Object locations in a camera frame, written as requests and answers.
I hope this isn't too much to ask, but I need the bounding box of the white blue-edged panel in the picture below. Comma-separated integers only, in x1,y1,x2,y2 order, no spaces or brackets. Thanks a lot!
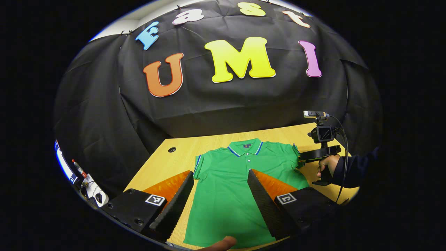
54,139,78,184

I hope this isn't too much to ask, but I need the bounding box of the black cable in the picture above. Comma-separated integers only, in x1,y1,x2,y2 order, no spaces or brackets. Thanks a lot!
328,115,349,204

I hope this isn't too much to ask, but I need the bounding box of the green T-shirt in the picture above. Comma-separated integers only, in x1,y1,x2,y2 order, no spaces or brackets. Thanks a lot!
183,138,310,249

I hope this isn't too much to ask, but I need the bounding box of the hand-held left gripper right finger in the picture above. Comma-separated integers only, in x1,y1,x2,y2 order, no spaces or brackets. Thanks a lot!
247,169,344,240

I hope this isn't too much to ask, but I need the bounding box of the white device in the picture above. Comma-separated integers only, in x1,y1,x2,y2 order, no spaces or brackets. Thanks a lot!
82,174,109,208

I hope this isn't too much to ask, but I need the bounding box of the black backdrop cloth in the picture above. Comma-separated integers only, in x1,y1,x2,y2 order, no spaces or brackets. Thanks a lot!
52,0,384,210

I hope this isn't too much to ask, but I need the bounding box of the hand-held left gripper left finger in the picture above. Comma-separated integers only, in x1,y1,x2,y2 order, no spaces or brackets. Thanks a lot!
102,170,195,242

